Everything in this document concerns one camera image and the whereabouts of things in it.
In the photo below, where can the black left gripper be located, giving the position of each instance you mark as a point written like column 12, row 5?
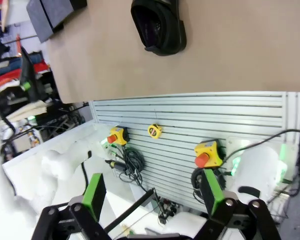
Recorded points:
column 33, row 72

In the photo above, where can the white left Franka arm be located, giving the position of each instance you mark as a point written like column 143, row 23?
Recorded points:
column 62, row 162

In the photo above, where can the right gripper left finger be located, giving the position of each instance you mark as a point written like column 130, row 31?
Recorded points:
column 95, row 197

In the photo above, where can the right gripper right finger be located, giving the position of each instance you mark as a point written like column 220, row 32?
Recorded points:
column 212, row 197

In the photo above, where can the colourful clothes pile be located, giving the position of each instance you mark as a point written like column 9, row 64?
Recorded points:
column 5, row 77

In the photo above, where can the yellow emergency stop button box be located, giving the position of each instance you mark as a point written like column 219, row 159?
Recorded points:
column 207, row 152
column 118, row 135

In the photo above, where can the black leather loafer shoe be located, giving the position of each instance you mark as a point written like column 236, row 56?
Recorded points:
column 172, row 37

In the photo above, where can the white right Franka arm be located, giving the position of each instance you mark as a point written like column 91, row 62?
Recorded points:
column 257, row 170

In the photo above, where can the aluminium slotted panel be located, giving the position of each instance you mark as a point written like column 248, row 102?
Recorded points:
column 190, row 117

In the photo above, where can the black metal shoe stand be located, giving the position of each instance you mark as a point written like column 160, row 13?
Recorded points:
column 78, row 3
column 37, row 20

